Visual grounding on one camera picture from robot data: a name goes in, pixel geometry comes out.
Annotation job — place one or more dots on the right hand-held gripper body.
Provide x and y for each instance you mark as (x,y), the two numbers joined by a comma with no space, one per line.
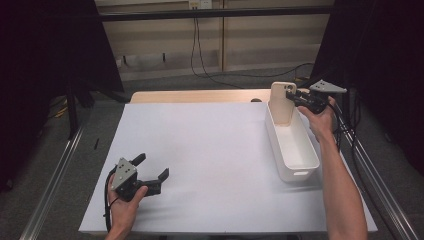
(321,95)

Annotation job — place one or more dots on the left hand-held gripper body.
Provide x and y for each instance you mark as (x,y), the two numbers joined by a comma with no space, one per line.
(125,176)

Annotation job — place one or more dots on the beige phone case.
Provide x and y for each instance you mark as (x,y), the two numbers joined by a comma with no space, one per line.
(281,103)

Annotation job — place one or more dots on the white plastic storage bin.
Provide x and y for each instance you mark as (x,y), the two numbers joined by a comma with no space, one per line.
(295,146)

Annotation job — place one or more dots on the person's right hand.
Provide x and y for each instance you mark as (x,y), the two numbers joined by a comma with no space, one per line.
(320,123)

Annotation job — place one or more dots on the person's left hand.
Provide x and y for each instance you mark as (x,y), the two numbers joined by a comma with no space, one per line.
(125,211)

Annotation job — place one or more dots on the black table grommet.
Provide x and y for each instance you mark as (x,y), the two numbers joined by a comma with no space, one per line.
(256,100)

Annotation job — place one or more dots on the small black floor piece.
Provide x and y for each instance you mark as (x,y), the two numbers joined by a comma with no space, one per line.
(96,143)

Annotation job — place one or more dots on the white table cover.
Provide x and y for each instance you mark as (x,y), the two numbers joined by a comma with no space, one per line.
(200,160)

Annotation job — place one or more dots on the dark curtain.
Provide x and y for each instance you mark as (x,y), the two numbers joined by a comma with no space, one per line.
(383,66)
(50,66)

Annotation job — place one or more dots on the black metal stand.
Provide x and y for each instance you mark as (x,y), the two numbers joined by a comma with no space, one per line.
(71,113)

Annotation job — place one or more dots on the black horizontal bar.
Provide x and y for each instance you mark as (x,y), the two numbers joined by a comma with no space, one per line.
(213,14)

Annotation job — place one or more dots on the metal floor rail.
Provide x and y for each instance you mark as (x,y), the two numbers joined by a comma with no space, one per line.
(50,190)
(396,213)

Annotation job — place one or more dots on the white wall outlet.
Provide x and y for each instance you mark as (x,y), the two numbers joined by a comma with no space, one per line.
(200,4)

